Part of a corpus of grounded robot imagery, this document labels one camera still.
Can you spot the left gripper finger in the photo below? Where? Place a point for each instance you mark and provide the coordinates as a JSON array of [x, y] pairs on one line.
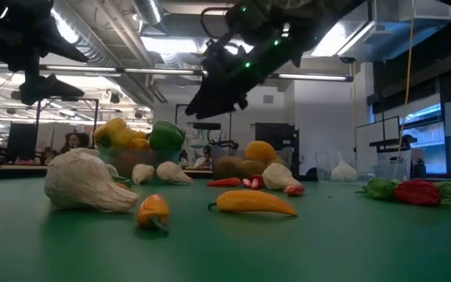
[[65, 49], [49, 88]]

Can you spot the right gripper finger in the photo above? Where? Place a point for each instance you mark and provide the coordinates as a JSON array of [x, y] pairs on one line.
[[241, 103], [210, 107]]

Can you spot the green bell pepper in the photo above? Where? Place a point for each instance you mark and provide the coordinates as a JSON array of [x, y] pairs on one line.
[[167, 136]]

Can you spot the orange fruit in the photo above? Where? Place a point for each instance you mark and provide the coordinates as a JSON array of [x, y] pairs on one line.
[[260, 152]]

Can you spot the yellow bell pepper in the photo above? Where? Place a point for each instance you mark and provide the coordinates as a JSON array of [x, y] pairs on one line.
[[110, 133], [137, 141]]

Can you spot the long thin red chili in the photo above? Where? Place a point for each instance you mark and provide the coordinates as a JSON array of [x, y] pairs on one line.
[[225, 182]]

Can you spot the long orange chili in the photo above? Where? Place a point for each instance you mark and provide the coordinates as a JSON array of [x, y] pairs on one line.
[[253, 203]]

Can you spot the red bell pepper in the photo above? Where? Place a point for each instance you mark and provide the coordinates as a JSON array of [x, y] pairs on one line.
[[123, 164]]

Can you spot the small white garlic bulb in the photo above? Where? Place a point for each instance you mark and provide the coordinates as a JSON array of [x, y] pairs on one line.
[[112, 171]]

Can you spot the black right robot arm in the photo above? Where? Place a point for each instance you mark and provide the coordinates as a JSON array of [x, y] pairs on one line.
[[307, 19]]

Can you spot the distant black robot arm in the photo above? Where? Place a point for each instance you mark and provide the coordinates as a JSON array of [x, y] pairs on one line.
[[225, 144]]

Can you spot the grey translucent plastic bin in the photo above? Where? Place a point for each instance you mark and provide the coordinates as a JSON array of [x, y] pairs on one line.
[[217, 152]]

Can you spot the black equipment case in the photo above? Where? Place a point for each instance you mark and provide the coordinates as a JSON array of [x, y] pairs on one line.
[[276, 133]]

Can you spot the person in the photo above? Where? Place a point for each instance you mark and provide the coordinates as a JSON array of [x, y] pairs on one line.
[[204, 158], [74, 142]]

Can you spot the black monitor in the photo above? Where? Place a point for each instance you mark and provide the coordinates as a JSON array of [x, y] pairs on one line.
[[21, 141]]

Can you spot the long ceiling light bar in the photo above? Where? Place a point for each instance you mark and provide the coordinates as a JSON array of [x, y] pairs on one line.
[[311, 77]]

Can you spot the teal translucent plastic bin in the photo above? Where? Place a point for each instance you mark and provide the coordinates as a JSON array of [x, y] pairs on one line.
[[159, 166]]

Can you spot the small orange chili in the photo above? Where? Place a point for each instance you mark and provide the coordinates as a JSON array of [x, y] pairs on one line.
[[153, 209], [123, 187]]

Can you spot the whiteboard on black stand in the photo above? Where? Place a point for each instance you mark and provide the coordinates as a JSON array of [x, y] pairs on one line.
[[378, 133]]

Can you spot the green table mat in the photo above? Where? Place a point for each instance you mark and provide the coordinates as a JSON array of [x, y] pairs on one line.
[[225, 254]]

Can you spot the black shelf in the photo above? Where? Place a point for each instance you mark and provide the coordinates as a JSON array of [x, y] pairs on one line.
[[390, 143]]

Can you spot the clear plastic bin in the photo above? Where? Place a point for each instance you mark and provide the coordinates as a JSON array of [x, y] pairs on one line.
[[386, 166]]

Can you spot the large window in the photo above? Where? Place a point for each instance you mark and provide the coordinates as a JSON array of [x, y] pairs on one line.
[[429, 137]]

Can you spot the small red pepper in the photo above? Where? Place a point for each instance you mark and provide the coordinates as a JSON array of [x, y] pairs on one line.
[[417, 192]]

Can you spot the black gantry frame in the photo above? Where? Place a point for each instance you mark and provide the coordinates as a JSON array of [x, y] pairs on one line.
[[96, 117], [207, 126]]

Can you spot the square wall vent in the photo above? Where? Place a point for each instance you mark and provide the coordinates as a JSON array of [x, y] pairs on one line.
[[268, 99]]

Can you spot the colourful wall poster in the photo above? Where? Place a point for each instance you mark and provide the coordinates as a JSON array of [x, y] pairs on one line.
[[196, 137]]

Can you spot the silver round air duct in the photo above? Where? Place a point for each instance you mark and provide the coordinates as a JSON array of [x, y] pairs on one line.
[[147, 11]]

